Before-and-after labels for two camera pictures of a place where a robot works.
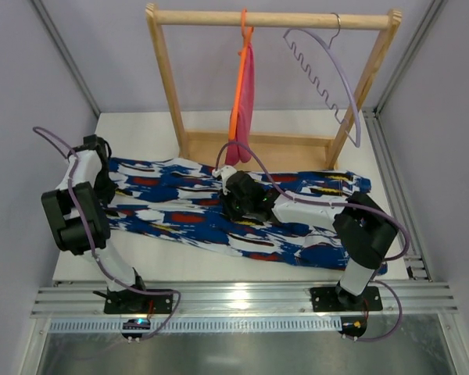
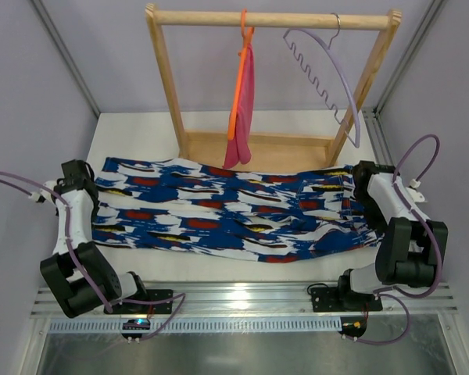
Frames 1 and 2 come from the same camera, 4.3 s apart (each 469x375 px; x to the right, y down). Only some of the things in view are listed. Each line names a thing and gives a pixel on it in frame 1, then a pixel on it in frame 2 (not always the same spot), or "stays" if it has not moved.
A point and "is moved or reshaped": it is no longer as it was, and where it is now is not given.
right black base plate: (325, 299) stays
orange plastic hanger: (247, 34) stays
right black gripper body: (231, 198) to (363, 173)
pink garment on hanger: (240, 147) stays
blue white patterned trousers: (181, 203) is moved or reshaped
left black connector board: (135, 324) stays
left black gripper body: (102, 181) to (80, 170)
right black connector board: (353, 326) stays
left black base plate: (137, 301) stays
